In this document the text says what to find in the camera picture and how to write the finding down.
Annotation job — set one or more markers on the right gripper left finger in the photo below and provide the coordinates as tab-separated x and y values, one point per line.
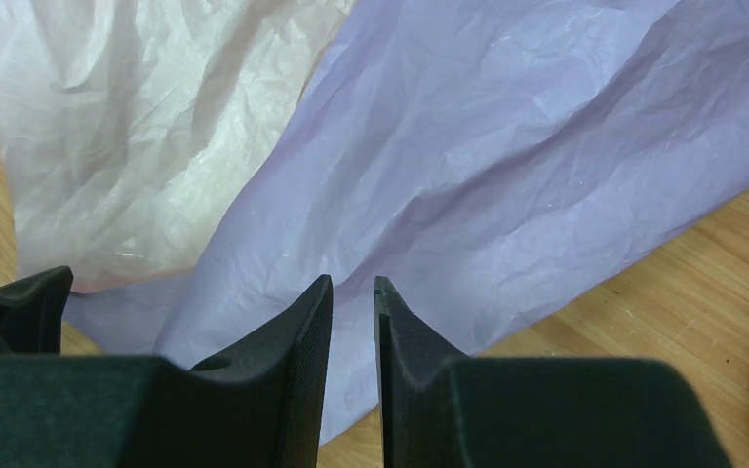
256	403

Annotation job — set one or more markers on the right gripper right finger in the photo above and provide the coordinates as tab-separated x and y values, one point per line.
443	408

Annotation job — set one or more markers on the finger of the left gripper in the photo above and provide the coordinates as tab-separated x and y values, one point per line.
31	312

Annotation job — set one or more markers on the pink wrapping paper sheet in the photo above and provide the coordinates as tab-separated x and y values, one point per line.
127	128

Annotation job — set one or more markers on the purple wrapping paper sheet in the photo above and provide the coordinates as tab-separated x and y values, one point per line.
494	159

